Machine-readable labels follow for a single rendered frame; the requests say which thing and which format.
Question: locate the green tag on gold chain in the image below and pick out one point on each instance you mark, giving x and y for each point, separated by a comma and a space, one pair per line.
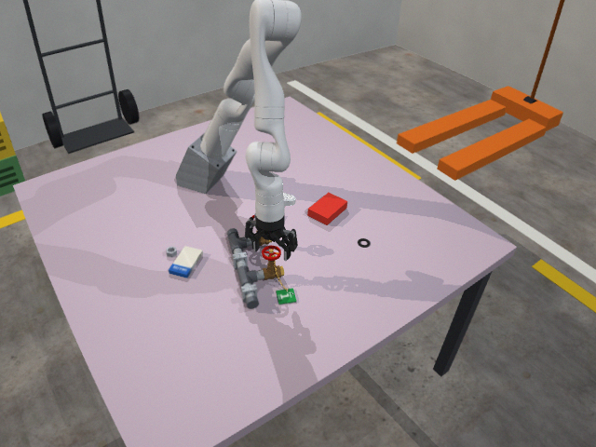
285, 296

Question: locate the grey pipe manifold with clamps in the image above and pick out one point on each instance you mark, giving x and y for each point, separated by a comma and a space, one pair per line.
246, 276

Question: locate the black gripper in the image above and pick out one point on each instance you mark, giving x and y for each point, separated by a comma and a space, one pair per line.
272, 231

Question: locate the red block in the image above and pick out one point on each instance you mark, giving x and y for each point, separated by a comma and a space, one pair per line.
327, 208

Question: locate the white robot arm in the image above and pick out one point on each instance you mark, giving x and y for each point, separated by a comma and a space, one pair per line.
255, 82

